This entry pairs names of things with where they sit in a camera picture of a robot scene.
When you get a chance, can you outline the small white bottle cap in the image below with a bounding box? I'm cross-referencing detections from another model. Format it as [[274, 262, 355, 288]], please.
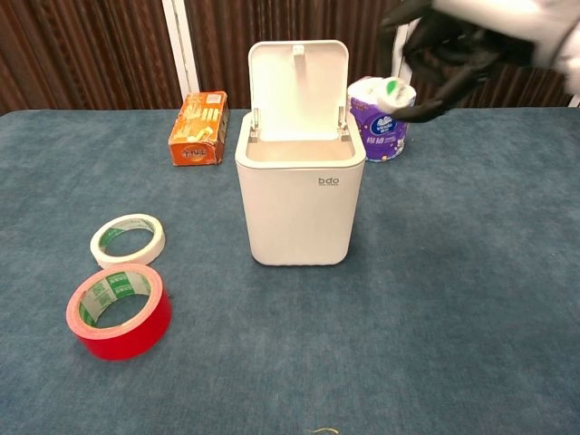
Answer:
[[376, 77, 416, 115]]

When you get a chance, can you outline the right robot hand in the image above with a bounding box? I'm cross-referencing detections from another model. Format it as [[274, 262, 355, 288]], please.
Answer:
[[379, 0, 580, 123]]

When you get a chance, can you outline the blue table mat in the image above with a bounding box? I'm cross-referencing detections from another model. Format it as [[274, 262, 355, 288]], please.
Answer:
[[0, 106, 580, 435]]

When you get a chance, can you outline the toilet paper roll purple wrapper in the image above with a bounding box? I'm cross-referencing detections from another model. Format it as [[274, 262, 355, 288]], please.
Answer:
[[346, 76, 418, 163]]

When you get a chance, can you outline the orange cardboard box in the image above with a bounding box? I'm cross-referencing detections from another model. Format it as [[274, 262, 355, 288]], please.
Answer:
[[168, 91, 230, 167]]

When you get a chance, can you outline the white plastic box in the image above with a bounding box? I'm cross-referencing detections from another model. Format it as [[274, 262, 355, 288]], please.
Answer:
[[234, 40, 367, 267]]

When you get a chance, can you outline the red tape roll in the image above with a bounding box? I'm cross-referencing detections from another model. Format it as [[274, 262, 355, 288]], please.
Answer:
[[65, 264, 173, 363]]

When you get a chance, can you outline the white tape roll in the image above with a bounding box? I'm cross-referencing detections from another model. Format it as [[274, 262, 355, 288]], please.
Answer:
[[89, 213, 167, 270]]

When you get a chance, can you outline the white partition post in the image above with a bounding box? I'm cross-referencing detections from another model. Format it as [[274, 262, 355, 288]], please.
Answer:
[[160, 0, 201, 111], [390, 22, 413, 85]]

